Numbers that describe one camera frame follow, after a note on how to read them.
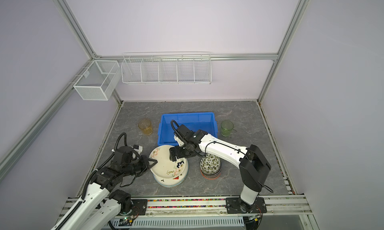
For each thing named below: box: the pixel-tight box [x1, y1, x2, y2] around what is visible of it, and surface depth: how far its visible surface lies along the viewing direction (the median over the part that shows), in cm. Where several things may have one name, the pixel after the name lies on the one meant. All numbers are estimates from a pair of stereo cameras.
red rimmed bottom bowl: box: [200, 168, 222, 180], surface depth 78 cm
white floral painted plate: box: [148, 145, 188, 179], surface depth 79 cm
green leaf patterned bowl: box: [199, 153, 222, 175], surface depth 81 cm
